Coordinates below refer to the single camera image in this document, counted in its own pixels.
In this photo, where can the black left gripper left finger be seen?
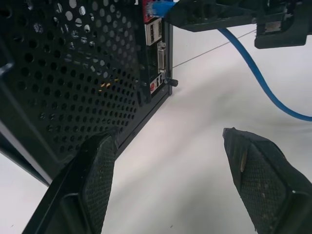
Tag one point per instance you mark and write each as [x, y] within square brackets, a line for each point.
[97, 180]

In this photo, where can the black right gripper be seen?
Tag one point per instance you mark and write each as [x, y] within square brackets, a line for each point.
[287, 29]

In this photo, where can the black tower thumbscrew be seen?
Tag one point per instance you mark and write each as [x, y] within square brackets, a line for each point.
[172, 82]

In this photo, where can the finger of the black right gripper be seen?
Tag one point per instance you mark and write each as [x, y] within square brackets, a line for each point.
[207, 19]

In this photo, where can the black computer tower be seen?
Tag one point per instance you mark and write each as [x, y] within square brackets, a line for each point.
[73, 85]

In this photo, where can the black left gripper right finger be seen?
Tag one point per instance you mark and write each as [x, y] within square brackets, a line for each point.
[263, 185]

